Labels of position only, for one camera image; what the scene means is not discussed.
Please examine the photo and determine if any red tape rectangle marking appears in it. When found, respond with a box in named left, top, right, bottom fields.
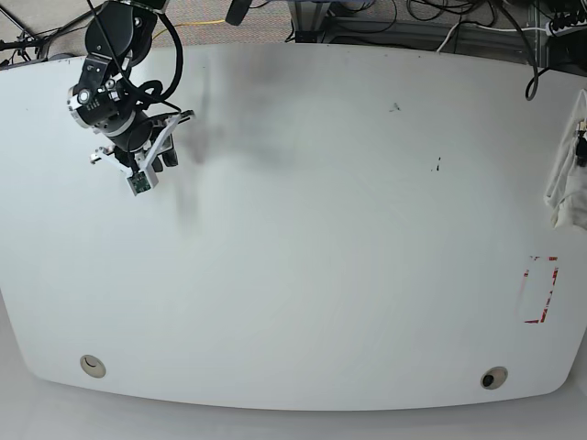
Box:
left=517, top=256, right=559, bottom=325

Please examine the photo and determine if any table cable grommet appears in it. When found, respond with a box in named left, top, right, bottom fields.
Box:
left=481, top=366, right=508, bottom=391
left=80, top=355, right=106, bottom=379

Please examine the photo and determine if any white power strip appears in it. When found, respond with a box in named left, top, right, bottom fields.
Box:
left=546, top=15, right=586, bottom=37

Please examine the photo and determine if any black loop cable left arm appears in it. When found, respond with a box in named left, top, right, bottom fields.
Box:
left=499, top=0, right=540, bottom=102

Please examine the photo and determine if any white cable on floor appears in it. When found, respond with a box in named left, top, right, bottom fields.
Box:
left=435, top=22, right=549, bottom=52

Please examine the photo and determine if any black tripod stand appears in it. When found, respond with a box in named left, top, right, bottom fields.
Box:
left=1, top=0, right=91, bottom=68

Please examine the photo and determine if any white printed T-shirt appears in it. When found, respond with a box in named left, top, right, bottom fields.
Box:
left=544, top=89, right=586, bottom=230

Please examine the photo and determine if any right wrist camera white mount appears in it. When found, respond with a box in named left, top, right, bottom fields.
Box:
left=89, top=109, right=196, bottom=198

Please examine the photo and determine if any right table cable grommet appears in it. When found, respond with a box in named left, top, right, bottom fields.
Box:
left=481, top=366, right=508, bottom=391

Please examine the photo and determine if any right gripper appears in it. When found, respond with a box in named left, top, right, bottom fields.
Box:
left=90, top=110, right=194, bottom=173

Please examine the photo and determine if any yellow cable on floor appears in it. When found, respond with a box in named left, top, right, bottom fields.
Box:
left=153, top=20, right=229, bottom=40

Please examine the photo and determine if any aluminium frame base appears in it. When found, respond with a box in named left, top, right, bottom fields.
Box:
left=286, top=0, right=546, bottom=67

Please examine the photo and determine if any left table cable grommet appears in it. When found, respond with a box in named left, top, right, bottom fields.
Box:
left=80, top=355, right=106, bottom=379

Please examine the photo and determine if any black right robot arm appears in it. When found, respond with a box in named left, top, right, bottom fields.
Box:
left=68, top=1, right=194, bottom=176

